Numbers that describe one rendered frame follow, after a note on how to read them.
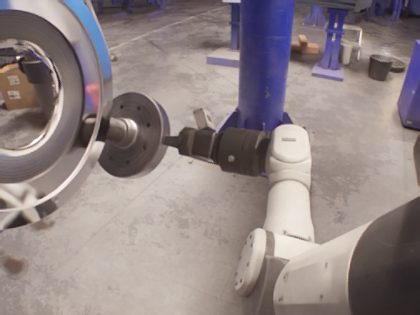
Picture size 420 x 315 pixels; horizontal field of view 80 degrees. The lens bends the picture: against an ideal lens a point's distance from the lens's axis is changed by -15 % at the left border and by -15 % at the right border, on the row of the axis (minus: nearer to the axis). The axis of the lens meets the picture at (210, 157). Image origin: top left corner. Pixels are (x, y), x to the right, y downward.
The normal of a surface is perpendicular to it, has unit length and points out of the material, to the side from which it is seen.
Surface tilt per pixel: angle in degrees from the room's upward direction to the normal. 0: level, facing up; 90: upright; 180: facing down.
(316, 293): 76
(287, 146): 5
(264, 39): 90
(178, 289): 0
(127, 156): 50
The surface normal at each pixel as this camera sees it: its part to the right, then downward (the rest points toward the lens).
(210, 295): -0.02, -0.80
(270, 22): -0.07, 0.59
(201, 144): -0.36, -0.11
